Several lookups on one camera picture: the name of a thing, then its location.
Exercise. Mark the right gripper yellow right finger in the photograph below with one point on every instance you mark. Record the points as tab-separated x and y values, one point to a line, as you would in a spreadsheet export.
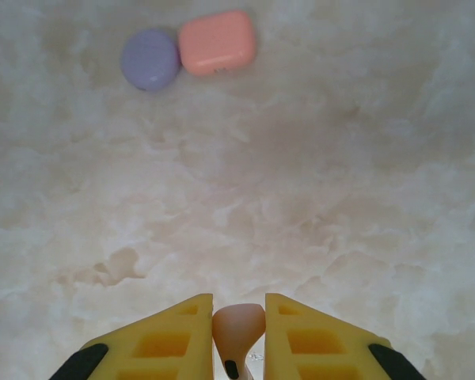
320	348

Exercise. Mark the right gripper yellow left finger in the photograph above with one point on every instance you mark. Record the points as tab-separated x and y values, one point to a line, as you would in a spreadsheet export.
162	348

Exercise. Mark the pale beige earbud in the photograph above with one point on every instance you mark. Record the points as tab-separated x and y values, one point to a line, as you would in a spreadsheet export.
237	328

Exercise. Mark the purple round charging case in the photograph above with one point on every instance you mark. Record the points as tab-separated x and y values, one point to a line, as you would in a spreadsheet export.
150	59

